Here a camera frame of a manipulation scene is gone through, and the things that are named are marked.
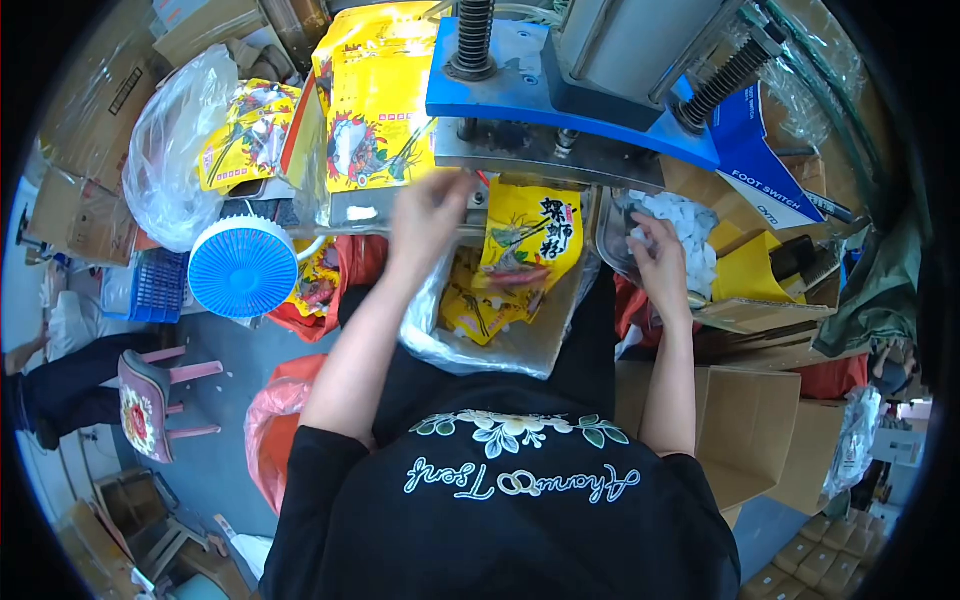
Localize person's right hand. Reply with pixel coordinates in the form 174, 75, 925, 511
627, 212, 696, 330

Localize person's left hand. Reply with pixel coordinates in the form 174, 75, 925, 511
386, 168, 481, 280

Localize person's left fingers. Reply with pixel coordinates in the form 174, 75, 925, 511
401, 168, 481, 222

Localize person's right fingers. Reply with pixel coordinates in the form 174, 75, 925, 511
627, 212, 678, 252

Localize metal tray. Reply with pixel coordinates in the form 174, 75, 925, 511
595, 187, 723, 310

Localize pile of white sachets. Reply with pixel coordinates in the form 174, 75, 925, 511
626, 190, 721, 301

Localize stack of yellow food packets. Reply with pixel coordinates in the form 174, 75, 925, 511
310, 0, 445, 228

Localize yellow printed noodle packet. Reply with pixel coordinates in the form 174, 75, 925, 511
474, 178, 585, 295

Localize red plastic bag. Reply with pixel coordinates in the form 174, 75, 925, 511
265, 234, 393, 344
243, 352, 333, 516

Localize yellow paper box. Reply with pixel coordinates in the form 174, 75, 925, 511
708, 220, 810, 306

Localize blue and white box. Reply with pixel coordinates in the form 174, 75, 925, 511
708, 81, 828, 231

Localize pile of yellow filled packets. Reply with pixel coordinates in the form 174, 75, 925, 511
438, 258, 550, 348

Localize flat cardboard sheet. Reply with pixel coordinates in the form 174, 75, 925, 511
691, 295, 838, 336

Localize blue sealing press machine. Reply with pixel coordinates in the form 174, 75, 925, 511
426, 0, 798, 198

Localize yellow packets in clear bag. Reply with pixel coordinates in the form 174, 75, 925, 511
198, 78, 303, 198

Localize clear plastic wrapping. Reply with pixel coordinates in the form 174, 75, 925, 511
756, 0, 873, 155

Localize blue round fan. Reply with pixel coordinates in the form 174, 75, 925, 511
187, 215, 301, 321

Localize open cardboard box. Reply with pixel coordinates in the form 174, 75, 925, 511
615, 360, 804, 513

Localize green cloth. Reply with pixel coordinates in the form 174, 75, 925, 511
812, 213, 930, 360

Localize large clear plastic bag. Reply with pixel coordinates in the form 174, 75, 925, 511
121, 43, 243, 254

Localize brown cardboard box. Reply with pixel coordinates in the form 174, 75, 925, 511
765, 397, 850, 519

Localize clear bag of white items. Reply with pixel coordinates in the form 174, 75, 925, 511
822, 385, 884, 501

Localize blue plastic basket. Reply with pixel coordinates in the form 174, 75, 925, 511
100, 247, 190, 324

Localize person's body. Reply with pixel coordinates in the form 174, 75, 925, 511
258, 388, 744, 600

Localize pink stool with flower cushion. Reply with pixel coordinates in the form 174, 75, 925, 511
117, 344, 225, 465

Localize stack of small brown cartons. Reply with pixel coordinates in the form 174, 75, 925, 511
738, 508, 892, 600

